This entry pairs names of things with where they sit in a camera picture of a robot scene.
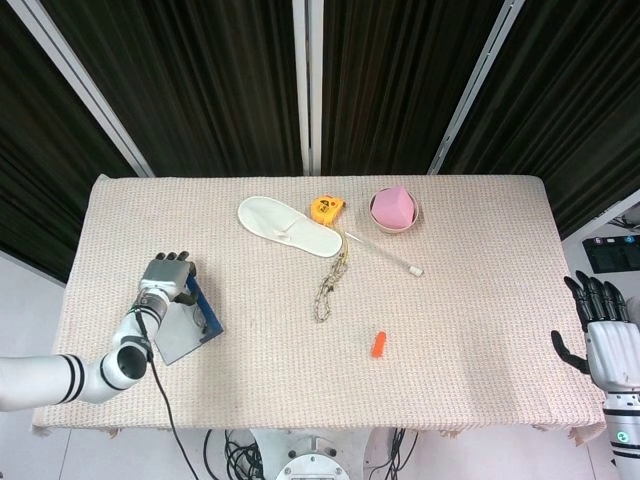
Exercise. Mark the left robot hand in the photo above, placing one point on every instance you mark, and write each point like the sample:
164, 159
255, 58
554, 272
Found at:
162, 275

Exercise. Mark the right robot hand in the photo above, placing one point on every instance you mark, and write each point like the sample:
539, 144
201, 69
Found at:
615, 352

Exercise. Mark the blue glasses case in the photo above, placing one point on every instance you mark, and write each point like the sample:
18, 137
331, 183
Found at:
175, 340

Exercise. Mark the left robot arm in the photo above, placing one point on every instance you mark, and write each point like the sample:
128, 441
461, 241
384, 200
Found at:
40, 380

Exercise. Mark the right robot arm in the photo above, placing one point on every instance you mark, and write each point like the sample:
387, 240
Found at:
622, 435

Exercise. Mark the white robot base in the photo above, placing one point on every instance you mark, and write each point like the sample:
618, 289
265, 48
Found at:
312, 460

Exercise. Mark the table with beige tablecloth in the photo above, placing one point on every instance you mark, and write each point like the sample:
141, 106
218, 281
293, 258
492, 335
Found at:
450, 325

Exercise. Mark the black device with buttons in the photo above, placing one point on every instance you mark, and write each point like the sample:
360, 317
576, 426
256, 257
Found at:
612, 255

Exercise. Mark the white slipper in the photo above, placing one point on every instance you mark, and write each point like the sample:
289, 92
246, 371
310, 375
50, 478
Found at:
295, 230

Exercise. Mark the dark pleated curtain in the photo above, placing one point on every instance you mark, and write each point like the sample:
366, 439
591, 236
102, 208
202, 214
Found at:
390, 90
575, 100
40, 150
200, 90

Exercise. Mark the yellow tape measure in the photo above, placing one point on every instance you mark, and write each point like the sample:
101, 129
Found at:
325, 209

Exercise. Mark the glass test tube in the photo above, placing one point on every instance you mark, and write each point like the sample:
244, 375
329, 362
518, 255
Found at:
385, 253

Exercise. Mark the orange rubber cap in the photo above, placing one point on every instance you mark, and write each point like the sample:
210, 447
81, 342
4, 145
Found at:
378, 345

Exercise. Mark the beige bowl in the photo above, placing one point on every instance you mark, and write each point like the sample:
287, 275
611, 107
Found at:
395, 229

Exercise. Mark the pink sponge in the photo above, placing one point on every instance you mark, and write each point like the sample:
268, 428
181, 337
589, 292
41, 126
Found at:
392, 207

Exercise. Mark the white frame post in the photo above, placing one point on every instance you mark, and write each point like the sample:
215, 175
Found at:
475, 80
307, 85
90, 95

